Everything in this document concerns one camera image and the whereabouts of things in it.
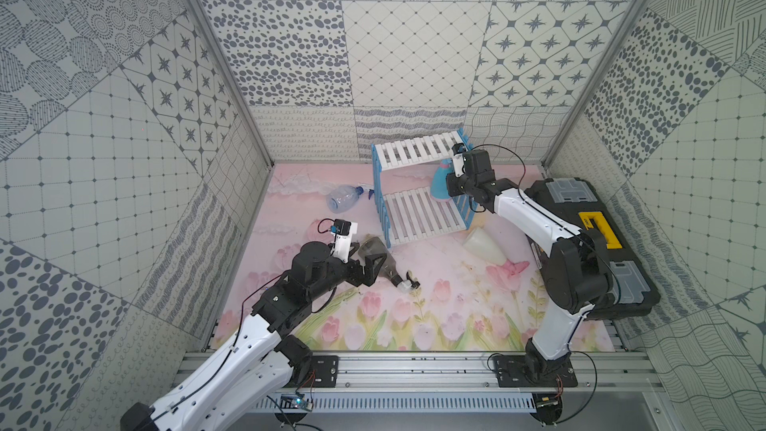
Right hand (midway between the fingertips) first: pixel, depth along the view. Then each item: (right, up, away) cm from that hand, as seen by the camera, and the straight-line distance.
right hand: (453, 179), depth 93 cm
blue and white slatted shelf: (-11, -12, +10) cm, 19 cm away
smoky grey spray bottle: (-25, -21, +1) cm, 33 cm away
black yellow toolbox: (+36, -7, -5) cm, 37 cm away
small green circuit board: (-43, -54, -23) cm, 73 cm away
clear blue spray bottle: (-37, -6, +11) cm, 39 cm away
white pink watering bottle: (+8, -20, -1) cm, 21 cm away
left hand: (-25, -16, -21) cm, 37 cm away
